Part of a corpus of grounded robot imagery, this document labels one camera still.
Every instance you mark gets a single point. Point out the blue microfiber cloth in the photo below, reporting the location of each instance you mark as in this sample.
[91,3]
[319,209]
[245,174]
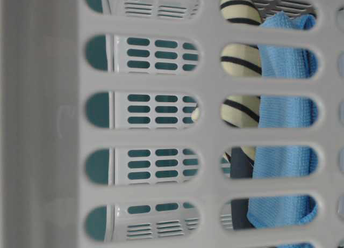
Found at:
[285,112]

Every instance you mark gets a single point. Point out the white plastic shopping basket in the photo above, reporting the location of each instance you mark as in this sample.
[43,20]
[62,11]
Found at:
[46,136]

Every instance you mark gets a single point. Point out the dark grey-blue cloth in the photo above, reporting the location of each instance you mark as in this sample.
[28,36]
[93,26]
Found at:
[241,167]

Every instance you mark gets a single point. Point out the cream navy striped cloth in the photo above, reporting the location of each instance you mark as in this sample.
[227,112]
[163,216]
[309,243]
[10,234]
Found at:
[241,60]

